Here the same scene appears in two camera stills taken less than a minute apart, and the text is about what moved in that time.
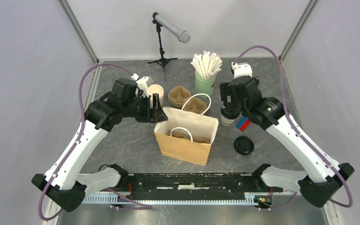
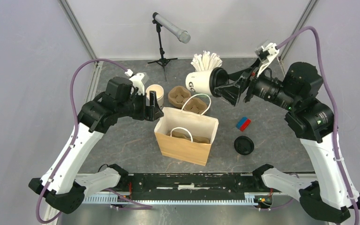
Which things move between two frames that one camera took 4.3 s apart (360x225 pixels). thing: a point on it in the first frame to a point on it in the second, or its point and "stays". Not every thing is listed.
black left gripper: (155, 115) stays
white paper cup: (226, 122) to (198, 81)
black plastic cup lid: (230, 113) to (219, 77)
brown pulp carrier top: (196, 138) stays
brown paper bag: (186, 135) stays
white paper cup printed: (156, 88) stays
